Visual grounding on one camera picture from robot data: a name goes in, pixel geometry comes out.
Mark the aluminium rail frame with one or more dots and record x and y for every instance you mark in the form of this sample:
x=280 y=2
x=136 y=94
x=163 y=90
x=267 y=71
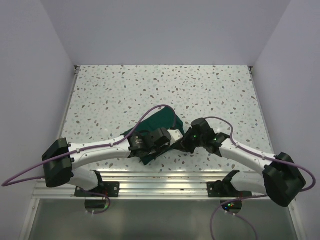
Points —
x=158 y=185

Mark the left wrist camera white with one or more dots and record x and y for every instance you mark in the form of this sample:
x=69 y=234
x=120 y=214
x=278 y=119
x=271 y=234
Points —
x=175 y=135

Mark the green surgical drape cloth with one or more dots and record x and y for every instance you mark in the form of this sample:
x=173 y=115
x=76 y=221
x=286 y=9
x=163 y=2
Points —
x=162 y=117

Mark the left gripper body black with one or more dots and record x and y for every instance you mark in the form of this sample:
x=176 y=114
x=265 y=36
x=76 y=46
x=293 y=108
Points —
x=165 y=146

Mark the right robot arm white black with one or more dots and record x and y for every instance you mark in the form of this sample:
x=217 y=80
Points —
x=275 y=176

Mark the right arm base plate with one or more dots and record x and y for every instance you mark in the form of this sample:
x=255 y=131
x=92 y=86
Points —
x=219 y=189

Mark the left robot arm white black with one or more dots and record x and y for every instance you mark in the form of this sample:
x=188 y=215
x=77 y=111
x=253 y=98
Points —
x=64 y=162

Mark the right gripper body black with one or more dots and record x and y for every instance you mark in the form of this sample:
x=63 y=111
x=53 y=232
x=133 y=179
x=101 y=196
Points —
x=190 y=141

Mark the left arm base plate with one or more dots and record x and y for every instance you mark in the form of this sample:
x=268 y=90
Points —
x=109 y=188

